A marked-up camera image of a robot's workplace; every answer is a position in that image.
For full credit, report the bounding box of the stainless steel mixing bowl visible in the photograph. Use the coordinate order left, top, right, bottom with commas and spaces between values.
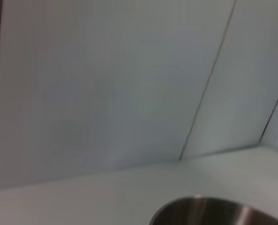
149, 196, 278, 225

